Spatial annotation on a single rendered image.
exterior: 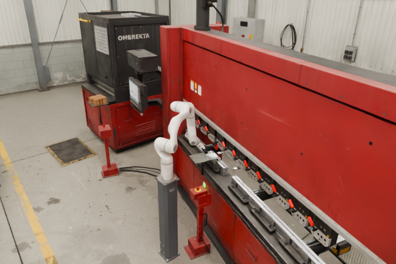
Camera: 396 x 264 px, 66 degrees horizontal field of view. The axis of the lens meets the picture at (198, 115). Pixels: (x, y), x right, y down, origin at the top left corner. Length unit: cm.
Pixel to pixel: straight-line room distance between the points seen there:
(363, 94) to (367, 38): 513
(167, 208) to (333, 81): 202
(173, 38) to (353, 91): 245
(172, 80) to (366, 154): 261
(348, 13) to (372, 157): 539
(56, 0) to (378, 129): 884
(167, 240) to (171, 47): 218
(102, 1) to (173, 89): 650
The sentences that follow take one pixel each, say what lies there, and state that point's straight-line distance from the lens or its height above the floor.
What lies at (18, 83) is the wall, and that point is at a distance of 971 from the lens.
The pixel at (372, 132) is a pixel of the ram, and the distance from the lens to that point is 182.
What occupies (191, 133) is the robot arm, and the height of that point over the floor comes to 135.
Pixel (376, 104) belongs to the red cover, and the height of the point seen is 222.
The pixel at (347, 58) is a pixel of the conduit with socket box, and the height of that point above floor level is 148.
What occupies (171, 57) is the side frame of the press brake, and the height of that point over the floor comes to 195.
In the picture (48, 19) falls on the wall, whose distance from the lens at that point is 960.
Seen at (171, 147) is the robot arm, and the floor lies 139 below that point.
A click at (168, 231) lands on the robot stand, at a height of 41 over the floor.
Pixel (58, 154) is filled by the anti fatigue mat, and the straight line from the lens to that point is 590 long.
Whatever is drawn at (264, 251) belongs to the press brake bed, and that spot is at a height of 74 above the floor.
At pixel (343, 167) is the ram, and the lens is 200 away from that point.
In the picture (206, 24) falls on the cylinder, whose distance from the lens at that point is 357.
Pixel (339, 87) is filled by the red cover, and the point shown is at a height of 223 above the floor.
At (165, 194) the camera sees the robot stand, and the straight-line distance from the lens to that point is 309.
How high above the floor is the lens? 273
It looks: 23 degrees down
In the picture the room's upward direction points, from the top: 1 degrees clockwise
